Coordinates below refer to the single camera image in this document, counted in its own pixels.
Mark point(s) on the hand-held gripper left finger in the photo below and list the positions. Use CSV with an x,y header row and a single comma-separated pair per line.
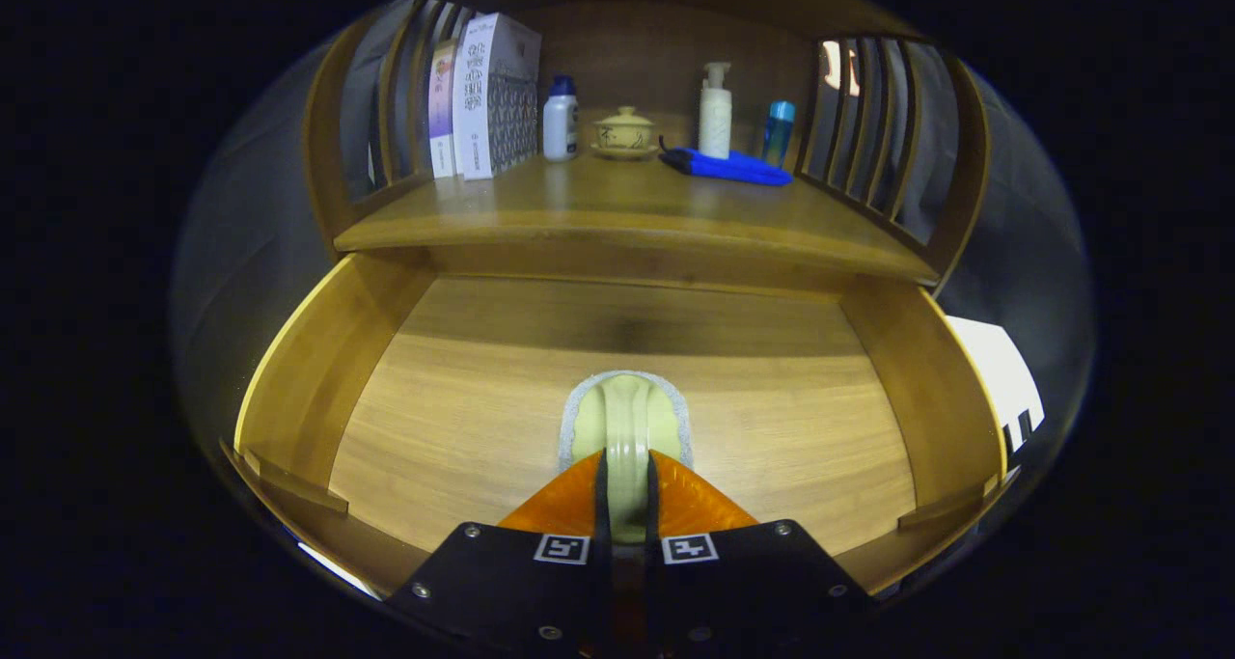
x,y
511,591

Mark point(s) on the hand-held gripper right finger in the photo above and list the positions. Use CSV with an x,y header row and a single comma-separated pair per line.
x,y
753,591

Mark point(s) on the wooden drawer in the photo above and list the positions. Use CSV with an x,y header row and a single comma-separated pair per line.
x,y
463,418

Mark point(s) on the pale green scrubbing brush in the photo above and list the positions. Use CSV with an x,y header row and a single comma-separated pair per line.
x,y
627,418

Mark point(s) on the white drawer unit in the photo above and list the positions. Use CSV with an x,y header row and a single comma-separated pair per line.
x,y
999,379

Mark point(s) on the wooden countertop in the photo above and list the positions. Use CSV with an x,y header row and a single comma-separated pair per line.
x,y
617,205

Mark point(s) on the wooden cabinet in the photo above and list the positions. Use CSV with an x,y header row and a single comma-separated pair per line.
x,y
656,56

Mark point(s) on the blue folded cloth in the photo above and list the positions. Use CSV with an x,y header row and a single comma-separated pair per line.
x,y
738,168

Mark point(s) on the black backdrop cloth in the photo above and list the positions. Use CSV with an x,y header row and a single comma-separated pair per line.
x,y
251,254

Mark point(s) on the clear blue bottle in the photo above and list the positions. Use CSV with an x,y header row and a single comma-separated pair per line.
x,y
778,136

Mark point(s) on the white bottle blue cap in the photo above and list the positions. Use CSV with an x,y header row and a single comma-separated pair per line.
x,y
560,128

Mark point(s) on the yellow lidded tea cup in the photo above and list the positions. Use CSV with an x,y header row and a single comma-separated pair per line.
x,y
624,136

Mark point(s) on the white pump bottle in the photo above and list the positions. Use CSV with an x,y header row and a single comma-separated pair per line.
x,y
715,119

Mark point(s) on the purple pink book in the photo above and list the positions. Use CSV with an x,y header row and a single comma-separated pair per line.
x,y
442,109

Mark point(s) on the white patterned book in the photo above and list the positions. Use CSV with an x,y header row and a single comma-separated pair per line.
x,y
482,99

